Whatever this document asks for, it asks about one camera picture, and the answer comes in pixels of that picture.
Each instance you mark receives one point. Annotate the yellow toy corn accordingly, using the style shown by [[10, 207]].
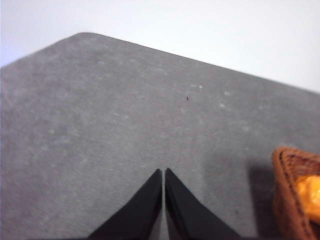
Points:
[[308, 188]]

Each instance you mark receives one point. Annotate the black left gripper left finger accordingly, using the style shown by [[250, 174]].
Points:
[[136, 221]]

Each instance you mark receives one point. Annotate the brown wicker basket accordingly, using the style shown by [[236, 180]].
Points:
[[288, 165]]

